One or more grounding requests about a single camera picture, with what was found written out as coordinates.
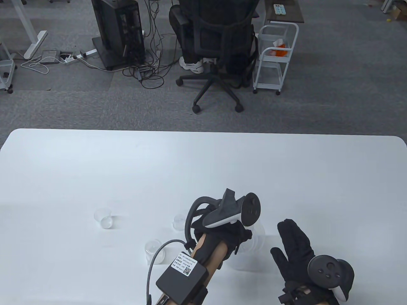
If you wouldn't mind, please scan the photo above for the person's left hand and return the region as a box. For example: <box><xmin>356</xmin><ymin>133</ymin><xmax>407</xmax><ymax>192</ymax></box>
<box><xmin>190</xmin><ymin>204</ymin><xmax>253</xmax><ymax>258</ymax></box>

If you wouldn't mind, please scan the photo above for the person's right hand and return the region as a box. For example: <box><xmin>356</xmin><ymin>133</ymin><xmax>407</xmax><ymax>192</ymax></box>
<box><xmin>270</xmin><ymin>219</ymin><xmax>332</xmax><ymax>300</ymax></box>

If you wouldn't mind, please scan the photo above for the huge clear plastic beaker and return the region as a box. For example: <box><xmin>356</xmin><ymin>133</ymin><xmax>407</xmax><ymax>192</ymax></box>
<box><xmin>229</xmin><ymin>219</ymin><xmax>266</xmax><ymax>272</ymax></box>

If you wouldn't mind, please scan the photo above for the slim clear plastic beaker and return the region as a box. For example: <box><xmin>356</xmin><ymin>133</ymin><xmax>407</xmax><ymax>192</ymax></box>
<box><xmin>145</xmin><ymin>240</ymin><xmax>166</xmax><ymax>265</ymax></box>

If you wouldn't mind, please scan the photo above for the small clear plastic beaker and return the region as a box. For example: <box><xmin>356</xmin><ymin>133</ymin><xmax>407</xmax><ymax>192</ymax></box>
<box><xmin>94</xmin><ymin>207</ymin><xmax>114</xmax><ymax>229</ymax></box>

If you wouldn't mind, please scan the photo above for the person's left forearm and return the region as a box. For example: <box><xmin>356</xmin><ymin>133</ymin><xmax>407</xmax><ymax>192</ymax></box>
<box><xmin>161</xmin><ymin>234</ymin><xmax>230</xmax><ymax>305</ymax></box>

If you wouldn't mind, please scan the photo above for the left forearm black labelled box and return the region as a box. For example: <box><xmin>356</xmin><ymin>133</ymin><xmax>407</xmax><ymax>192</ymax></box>
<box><xmin>155</xmin><ymin>251</ymin><xmax>209</xmax><ymax>304</ymax></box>

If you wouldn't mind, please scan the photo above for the left black white controller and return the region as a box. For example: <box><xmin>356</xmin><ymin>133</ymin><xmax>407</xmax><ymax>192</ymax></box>
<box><xmin>203</xmin><ymin>188</ymin><xmax>261</xmax><ymax>228</ymax></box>

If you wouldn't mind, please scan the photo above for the black white controller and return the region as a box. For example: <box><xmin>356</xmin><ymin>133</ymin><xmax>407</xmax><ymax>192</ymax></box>
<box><xmin>307</xmin><ymin>255</ymin><xmax>355</xmax><ymax>301</ymax></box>
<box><xmin>203</xmin><ymin>188</ymin><xmax>261</xmax><ymax>228</ymax></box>

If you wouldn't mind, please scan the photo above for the right black white controller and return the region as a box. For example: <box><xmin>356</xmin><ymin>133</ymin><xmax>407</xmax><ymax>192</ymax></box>
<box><xmin>307</xmin><ymin>255</ymin><xmax>355</xmax><ymax>301</ymax></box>

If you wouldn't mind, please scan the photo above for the white rolling cart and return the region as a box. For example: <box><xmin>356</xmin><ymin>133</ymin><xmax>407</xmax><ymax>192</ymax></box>
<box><xmin>253</xmin><ymin>23</ymin><xmax>300</xmax><ymax>96</ymax></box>

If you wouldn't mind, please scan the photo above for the orange packet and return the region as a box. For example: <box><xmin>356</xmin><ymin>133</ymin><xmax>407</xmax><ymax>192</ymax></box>
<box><xmin>269</xmin><ymin>38</ymin><xmax>290</xmax><ymax>58</ymax></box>

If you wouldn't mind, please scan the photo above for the black office chair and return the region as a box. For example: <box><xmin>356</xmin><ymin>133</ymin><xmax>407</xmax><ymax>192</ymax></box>
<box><xmin>176</xmin><ymin>0</ymin><xmax>259</xmax><ymax>114</ymax></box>

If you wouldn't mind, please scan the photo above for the brown side table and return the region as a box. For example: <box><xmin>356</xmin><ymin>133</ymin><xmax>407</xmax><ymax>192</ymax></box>
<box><xmin>265</xmin><ymin>0</ymin><xmax>305</xmax><ymax>24</ymax></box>

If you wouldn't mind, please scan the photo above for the white power strip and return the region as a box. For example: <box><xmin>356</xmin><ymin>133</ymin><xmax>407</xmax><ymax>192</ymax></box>
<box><xmin>65</xmin><ymin>48</ymin><xmax>97</xmax><ymax>64</ymax></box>

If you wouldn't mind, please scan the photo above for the black computer tower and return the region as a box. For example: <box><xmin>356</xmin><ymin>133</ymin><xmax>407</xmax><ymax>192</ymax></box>
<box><xmin>91</xmin><ymin>0</ymin><xmax>146</xmax><ymax>71</ymax></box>

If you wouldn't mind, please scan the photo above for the grey floor socket box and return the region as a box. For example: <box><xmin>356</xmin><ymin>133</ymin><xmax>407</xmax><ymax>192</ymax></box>
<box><xmin>41</xmin><ymin>50</ymin><xmax>61</xmax><ymax>65</ymax></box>

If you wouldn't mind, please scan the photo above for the cardboard box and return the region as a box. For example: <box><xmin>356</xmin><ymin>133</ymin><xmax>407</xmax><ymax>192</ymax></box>
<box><xmin>390</xmin><ymin>6</ymin><xmax>407</xmax><ymax>21</ymax></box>

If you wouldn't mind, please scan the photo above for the white desk leg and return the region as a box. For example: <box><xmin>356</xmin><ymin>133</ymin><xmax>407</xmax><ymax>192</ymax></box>
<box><xmin>11</xmin><ymin>0</ymin><xmax>48</xmax><ymax>60</ymax></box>

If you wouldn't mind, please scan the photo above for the small white wheeled cart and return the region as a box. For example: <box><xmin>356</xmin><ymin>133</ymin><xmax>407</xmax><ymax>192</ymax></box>
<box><xmin>0</xmin><ymin>41</ymin><xmax>16</xmax><ymax>93</ymax></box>

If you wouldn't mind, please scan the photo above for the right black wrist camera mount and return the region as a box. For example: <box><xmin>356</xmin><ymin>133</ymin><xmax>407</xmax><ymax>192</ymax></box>
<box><xmin>278</xmin><ymin>285</ymin><xmax>301</xmax><ymax>305</ymax></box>

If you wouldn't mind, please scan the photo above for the grey braided cable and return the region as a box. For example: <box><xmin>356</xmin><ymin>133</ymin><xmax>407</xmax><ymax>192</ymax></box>
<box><xmin>146</xmin><ymin>239</ymin><xmax>189</xmax><ymax>305</ymax></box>

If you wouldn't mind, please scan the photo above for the black cable bundle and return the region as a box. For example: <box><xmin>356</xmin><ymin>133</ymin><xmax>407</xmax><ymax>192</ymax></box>
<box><xmin>122</xmin><ymin>0</ymin><xmax>178</xmax><ymax>89</ymax></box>

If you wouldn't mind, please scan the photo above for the white coiled cable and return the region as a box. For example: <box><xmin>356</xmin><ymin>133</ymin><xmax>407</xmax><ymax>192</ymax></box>
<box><xmin>21</xmin><ymin>56</ymin><xmax>69</xmax><ymax>75</ymax></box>

